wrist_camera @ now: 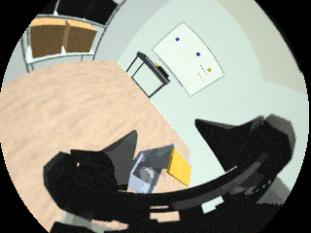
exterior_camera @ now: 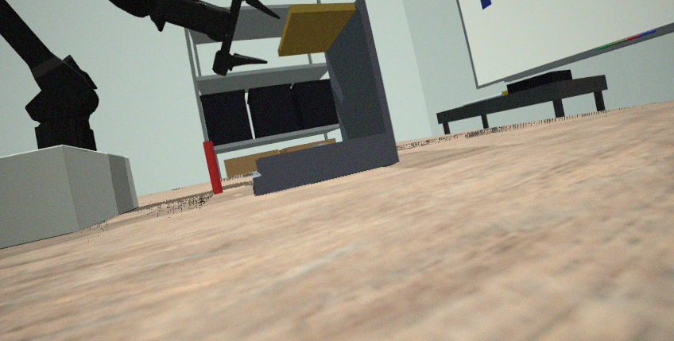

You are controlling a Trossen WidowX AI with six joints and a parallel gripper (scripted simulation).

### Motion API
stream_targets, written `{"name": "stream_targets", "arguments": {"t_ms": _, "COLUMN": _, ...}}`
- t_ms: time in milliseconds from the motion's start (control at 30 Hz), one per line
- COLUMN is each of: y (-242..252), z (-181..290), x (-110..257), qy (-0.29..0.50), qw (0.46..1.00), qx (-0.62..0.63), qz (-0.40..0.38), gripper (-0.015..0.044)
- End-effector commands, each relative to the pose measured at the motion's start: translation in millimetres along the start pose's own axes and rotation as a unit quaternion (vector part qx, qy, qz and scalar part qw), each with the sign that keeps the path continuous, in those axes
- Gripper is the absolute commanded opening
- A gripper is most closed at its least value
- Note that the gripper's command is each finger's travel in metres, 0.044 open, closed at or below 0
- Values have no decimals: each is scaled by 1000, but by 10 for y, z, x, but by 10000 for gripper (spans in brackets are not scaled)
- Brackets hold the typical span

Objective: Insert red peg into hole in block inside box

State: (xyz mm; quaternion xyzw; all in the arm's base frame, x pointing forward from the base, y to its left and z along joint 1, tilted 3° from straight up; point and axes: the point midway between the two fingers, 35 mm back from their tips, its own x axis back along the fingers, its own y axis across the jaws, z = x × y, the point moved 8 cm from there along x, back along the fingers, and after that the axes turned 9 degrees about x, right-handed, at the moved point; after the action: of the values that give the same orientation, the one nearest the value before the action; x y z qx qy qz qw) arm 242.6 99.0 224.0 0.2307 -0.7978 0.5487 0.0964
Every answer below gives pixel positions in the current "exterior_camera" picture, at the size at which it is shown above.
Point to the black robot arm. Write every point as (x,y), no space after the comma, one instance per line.
(67,96)

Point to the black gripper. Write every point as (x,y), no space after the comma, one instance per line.
(214,21)

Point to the red peg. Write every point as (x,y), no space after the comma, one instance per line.
(212,167)

